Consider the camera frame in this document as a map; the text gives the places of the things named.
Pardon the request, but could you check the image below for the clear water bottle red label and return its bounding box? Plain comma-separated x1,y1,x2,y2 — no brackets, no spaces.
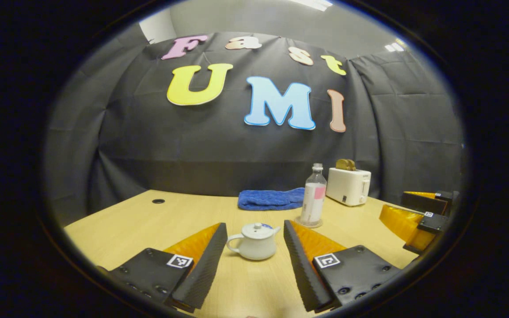
300,163,327,227

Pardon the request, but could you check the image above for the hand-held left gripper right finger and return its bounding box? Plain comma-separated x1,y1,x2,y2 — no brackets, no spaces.
283,220,403,313

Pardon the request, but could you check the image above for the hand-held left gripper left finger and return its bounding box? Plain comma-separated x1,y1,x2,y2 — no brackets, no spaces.
109,222,228,314

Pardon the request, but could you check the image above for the white toaster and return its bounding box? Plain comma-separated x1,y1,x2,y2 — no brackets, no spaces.
326,167,372,207

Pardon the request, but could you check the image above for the blue folded towel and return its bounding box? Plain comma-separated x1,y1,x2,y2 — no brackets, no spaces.
238,187,305,211

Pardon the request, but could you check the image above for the white teacup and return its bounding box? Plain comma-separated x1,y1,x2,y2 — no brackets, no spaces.
227,227,281,261

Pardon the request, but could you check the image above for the long ceiling light panel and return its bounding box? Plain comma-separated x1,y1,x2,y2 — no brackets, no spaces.
288,0,333,11

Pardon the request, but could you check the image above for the black backdrop cloth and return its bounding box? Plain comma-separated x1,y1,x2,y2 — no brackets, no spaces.
45,32,465,226

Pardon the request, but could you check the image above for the round brown coaster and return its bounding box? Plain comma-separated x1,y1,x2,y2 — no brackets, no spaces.
295,216,323,229

